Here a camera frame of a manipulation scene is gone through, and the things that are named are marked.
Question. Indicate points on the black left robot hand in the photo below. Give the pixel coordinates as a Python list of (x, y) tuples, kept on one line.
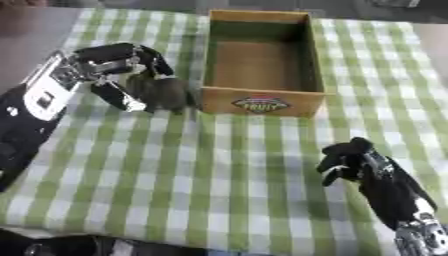
[(111, 56)]

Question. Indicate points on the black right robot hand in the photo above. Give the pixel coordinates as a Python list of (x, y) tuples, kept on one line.
[(379, 180)]

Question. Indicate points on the brown soft toy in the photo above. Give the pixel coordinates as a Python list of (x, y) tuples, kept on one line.
[(163, 93)]

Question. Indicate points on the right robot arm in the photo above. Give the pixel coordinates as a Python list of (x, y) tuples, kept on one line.
[(423, 235)]

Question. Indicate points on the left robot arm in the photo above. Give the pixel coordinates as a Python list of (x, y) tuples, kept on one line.
[(35, 110)]

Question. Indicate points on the tan cardboard box green inside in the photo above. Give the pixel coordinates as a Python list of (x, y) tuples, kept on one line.
[(262, 63)]

